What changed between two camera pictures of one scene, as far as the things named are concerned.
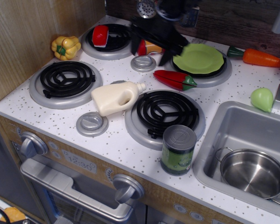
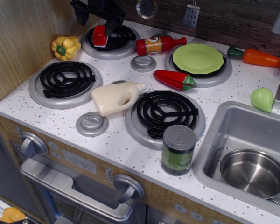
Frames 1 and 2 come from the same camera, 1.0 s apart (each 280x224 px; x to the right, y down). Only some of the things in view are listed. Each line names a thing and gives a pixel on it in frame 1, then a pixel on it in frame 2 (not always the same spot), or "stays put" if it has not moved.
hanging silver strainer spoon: (146, 9) stays put
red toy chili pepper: (174, 80) stays put
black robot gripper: (159, 31) → (110, 8)
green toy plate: (198, 59) stays put
